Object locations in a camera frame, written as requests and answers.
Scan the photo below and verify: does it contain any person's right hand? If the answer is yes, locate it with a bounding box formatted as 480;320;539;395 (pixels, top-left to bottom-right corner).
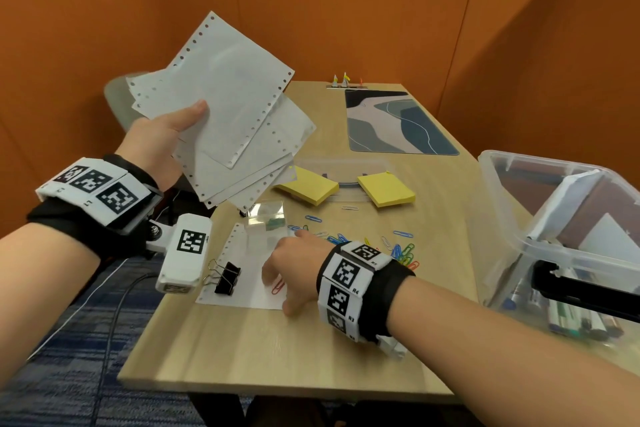
261;230;335;318

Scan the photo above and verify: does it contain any person's left hand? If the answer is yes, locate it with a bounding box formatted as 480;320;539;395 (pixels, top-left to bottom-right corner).
113;99;210;192

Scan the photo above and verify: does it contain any white perforated paper sheet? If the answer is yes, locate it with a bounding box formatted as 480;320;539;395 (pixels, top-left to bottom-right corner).
195;223;291;312

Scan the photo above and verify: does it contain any small clear plastic case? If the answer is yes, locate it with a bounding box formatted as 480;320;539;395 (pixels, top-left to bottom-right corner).
245;200;289;234

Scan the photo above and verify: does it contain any black binder clip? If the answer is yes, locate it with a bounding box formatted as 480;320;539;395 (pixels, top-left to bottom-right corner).
202;258;243;298

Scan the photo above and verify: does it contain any yellow sticky note pad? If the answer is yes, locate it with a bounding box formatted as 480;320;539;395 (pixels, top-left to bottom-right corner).
273;165;341;207
356;171;417;209

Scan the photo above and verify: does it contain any stack of white perforated papers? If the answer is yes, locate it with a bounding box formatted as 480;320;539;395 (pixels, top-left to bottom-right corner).
125;11;317;214

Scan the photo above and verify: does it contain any pile of coloured paper clips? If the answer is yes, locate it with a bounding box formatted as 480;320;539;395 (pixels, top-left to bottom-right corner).
269;203;422;295

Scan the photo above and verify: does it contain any clear plastic storage bin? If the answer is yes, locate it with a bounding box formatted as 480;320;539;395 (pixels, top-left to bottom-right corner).
469;149;640;358

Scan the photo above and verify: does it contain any green white marker pen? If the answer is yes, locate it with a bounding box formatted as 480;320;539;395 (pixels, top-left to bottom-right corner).
547;299;583;338

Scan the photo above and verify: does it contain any person's right forearm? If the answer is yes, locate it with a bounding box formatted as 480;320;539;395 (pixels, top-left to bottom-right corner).
387;275;640;427

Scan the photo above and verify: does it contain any patterned desk mat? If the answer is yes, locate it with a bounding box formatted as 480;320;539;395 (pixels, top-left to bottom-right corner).
343;89;461;156

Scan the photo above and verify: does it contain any black wristband with marker tags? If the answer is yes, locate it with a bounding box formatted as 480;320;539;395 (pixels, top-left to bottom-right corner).
27;153;165;260
316;240;417;344

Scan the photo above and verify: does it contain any clear plastic lid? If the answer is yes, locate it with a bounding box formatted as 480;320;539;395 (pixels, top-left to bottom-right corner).
293;157;397;206

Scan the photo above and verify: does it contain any white card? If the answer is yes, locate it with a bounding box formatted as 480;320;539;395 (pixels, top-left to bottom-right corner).
577;211;640;262

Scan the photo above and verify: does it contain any white wrist camera unit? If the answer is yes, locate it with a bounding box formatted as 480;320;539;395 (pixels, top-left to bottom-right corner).
377;335;409;362
145;213;213;296

